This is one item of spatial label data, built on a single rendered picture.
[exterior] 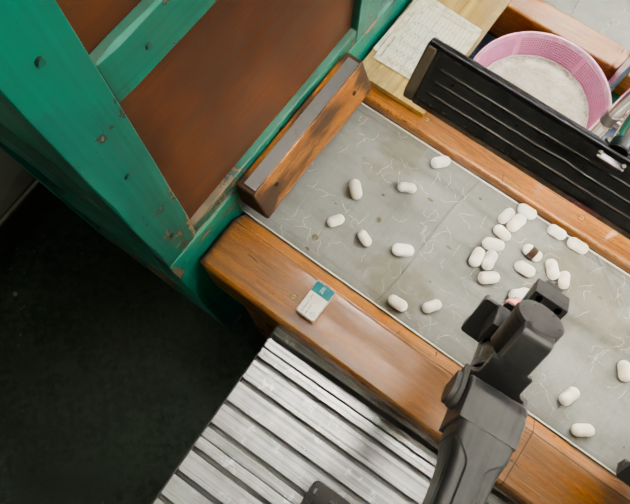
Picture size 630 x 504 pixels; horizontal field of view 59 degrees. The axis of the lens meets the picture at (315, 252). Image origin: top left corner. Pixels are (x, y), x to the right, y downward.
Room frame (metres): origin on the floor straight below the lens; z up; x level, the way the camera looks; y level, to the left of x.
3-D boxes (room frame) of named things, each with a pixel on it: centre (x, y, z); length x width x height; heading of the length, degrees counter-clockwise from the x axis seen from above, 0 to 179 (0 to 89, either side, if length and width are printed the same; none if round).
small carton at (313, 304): (0.17, 0.00, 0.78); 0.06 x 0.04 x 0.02; 147
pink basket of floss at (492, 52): (0.57, -0.39, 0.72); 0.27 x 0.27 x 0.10
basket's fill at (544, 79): (0.57, -0.39, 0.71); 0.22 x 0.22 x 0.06
